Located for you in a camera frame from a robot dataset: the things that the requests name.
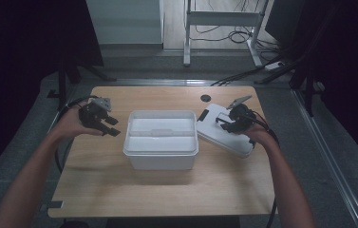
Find white power strip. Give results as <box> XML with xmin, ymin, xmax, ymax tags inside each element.
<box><xmin>263</xmin><ymin>61</ymin><xmax>285</xmax><ymax>72</ymax></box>

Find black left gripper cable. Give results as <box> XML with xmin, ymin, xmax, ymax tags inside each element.
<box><xmin>54</xmin><ymin>94</ymin><xmax>99</xmax><ymax>175</ymax></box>

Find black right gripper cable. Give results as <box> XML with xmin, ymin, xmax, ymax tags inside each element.
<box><xmin>246</xmin><ymin>109</ymin><xmax>281</xmax><ymax>228</ymax></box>

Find black tripod stand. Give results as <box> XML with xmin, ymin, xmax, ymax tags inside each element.
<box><xmin>47</xmin><ymin>58</ymin><xmax>118</xmax><ymax>110</ymax></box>

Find white metal stand frame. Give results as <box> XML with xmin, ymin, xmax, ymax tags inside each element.
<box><xmin>182</xmin><ymin>0</ymin><xmax>272</xmax><ymax>68</ymax></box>

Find dark curtain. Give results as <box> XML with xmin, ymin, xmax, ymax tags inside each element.
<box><xmin>289</xmin><ymin>0</ymin><xmax>358</xmax><ymax>174</ymax></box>
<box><xmin>0</xmin><ymin>0</ymin><xmax>104</xmax><ymax>188</ymax></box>

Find grey metal table bracket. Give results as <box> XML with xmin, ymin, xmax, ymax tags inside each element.
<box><xmin>39</xmin><ymin>199</ymin><xmax>65</xmax><ymax>213</ymax></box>

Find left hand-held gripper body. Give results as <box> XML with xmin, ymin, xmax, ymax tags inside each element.
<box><xmin>78</xmin><ymin>97</ymin><xmax>112</xmax><ymax>130</ymax></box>

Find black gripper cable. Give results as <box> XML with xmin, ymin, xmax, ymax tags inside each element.
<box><xmin>246</xmin><ymin>109</ymin><xmax>281</xmax><ymax>228</ymax></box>
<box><xmin>54</xmin><ymin>94</ymin><xmax>99</xmax><ymax>175</ymax></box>

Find person's right hand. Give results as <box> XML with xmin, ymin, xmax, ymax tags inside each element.
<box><xmin>244</xmin><ymin>122</ymin><xmax>279</xmax><ymax>150</ymax></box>

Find person's left hand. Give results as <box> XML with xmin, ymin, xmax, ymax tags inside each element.
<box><xmin>51</xmin><ymin>104</ymin><xmax>104</xmax><ymax>141</ymax></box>

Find black floor cables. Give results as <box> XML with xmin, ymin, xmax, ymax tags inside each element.
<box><xmin>189</xmin><ymin>0</ymin><xmax>284</xmax><ymax>54</ymax></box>

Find white plastic box lid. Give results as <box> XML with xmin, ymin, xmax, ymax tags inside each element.
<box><xmin>195</xmin><ymin>103</ymin><xmax>255</xmax><ymax>159</ymax></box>

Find white plastic storage box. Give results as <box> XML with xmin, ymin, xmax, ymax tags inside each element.
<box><xmin>122</xmin><ymin>109</ymin><xmax>199</xmax><ymax>171</ymax></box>

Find white cabinet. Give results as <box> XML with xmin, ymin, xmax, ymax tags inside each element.
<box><xmin>85</xmin><ymin>0</ymin><xmax>165</xmax><ymax>50</ymax></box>

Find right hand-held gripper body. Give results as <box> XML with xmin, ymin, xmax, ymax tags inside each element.
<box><xmin>225</xmin><ymin>94</ymin><xmax>258</xmax><ymax>134</ymax></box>

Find black metal stand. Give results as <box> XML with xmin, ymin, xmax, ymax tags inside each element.
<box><xmin>210</xmin><ymin>0</ymin><xmax>332</xmax><ymax>118</ymax></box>

